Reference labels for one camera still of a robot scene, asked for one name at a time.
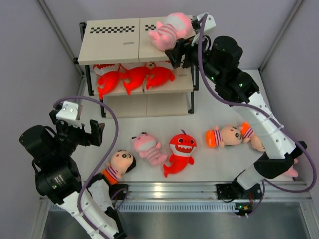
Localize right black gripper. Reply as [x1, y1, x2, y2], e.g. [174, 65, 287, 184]
[166, 30, 222, 84]

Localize pink striped plush table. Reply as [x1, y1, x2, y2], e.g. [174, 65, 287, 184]
[131, 132, 168, 166]
[148, 12, 193, 51]

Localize red shark plush mouth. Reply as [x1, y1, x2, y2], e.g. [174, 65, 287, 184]
[163, 129, 197, 178]

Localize doll plush orange pants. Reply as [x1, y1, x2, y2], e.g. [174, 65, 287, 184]
[205, 125, 242, 148]

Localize pink striped plush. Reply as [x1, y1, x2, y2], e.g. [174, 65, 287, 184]
[283, 159, 299, 178]

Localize doll plush near left arm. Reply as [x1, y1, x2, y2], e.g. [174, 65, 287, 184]
[101, 150, 136, 186]

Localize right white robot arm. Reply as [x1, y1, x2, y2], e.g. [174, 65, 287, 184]
[165, 36, 308, 199]

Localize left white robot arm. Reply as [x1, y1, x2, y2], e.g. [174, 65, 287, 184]
[19, 101, 126, 239]

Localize red shark plush right shelf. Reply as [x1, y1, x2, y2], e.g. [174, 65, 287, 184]
[146, 61, 175, 90]

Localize red shark plush shelf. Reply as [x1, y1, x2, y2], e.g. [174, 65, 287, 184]
[146, 61, 175, 90]
[93, 63, 120, 100]
[119, 62, 150, 95]

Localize red shark plush middle shelf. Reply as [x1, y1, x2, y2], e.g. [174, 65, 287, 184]
[119, 62, 150, 95]

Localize red shark plush left shelf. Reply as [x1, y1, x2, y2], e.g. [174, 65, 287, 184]
[93, 63, 120, 100]

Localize beige three-tier toy shelf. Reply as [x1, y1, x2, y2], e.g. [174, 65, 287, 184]
[74, 17, 199, 118]

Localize doll plush far right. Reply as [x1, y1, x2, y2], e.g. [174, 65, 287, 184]
[239, 122, 265, 152]

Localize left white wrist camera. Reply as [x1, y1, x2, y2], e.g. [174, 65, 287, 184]
[56, 101, 82, 121]

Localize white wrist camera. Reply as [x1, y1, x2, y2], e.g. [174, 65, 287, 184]
[56, 101, 82, 121]
[192, 12, 216, 33]

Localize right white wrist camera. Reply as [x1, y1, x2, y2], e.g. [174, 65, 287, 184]
[192, 12, 216, 33]

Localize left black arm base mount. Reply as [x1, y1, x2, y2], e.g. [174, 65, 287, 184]
[109, 184, 129, 200]

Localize slotted grey cable duct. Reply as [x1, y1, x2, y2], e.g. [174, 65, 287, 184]
[49, 201, 240, 212]

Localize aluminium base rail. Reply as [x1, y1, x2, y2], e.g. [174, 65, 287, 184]
[126, 182, 312, 202]

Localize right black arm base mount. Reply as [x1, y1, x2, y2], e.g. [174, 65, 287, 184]
[216, 183, 238, 203]

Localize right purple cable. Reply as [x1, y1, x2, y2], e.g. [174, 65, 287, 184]
[198, 13, 315, 219]

